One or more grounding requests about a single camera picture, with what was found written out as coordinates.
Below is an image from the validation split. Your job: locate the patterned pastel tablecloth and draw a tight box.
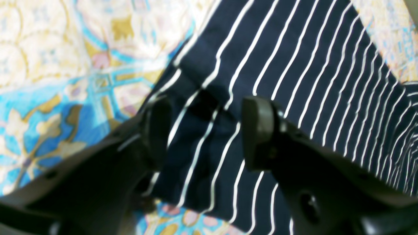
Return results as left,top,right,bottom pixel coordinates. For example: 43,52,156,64
1,0,417,235

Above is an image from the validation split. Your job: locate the navy white striped T-shirt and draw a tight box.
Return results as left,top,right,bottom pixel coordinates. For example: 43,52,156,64
145,0,417,235

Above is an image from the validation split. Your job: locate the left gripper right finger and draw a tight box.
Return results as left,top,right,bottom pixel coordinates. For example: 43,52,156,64
241,96,418,235

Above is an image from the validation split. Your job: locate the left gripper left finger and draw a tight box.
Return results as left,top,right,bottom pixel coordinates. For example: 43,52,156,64
0,96,173,235

